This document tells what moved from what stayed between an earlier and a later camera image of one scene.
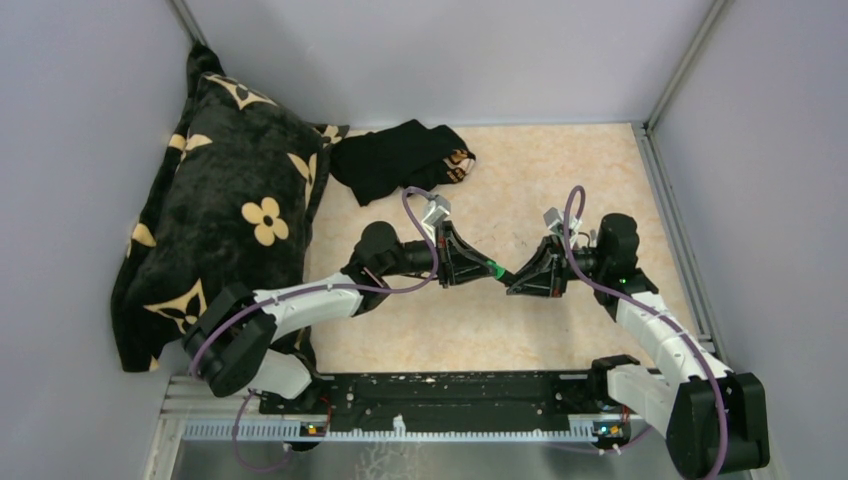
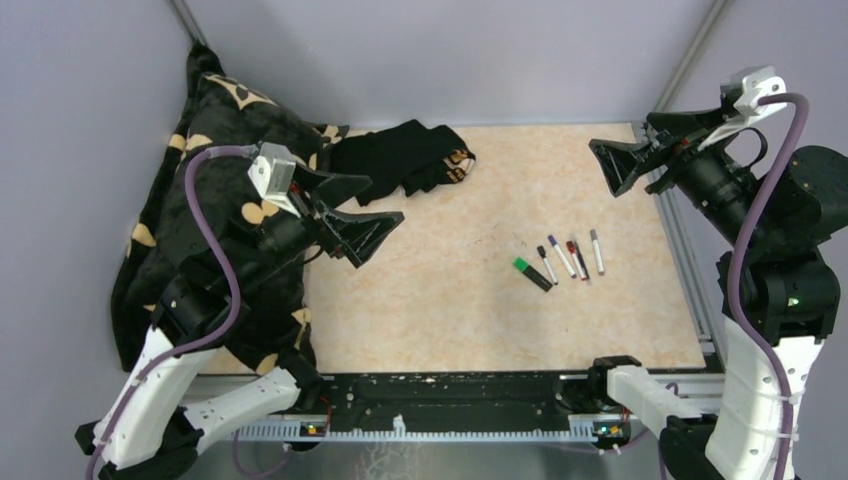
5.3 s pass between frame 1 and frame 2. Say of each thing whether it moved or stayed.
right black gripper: moved
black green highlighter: moved
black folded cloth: stayed
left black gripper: moved
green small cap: moved
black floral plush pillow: stayed
